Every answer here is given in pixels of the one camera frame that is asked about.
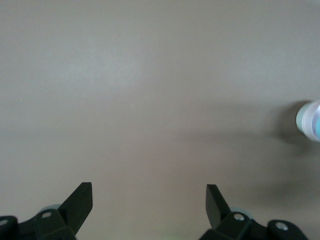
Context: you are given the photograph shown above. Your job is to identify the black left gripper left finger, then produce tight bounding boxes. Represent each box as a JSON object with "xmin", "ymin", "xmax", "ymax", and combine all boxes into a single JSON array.
[{"xmin": 17, "ymin": 182, "xmax": 93, "ymax": 240}]

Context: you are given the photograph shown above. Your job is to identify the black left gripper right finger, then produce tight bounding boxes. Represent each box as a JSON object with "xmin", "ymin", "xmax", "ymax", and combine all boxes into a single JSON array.
[{"xmin": 198, "ymin": 184, "xmax": 270, "ymax": 240}]

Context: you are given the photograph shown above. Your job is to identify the pink bowl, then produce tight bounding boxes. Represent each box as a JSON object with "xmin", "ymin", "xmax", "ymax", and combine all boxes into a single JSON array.
[{"xmin": 301, "ymin": 99, "xmax": 320, "ymax": 143}]

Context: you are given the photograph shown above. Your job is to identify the blue bowl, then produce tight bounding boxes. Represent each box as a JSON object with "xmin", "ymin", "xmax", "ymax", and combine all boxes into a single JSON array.
[{"xmin": 311, "ymin": 116, "xmax": 320, "ymax": 140}]

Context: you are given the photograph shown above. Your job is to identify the white bowl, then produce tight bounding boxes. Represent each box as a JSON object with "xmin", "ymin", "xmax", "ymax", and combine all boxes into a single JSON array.
[{"xmin": 296, "ymin": 103, "xmax": 307, "ymax": 133}]

